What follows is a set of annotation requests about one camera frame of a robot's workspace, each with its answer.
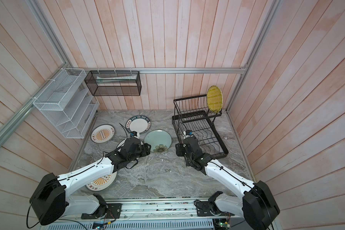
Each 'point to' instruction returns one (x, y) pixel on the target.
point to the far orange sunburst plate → (102, 133)
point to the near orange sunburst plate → (103, 183)
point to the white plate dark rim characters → (121, 143)
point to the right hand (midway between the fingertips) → (178, 144)
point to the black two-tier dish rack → (193, 113)
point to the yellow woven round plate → (214, 99)
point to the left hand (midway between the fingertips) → (147, 150)
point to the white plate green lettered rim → (140, 123)
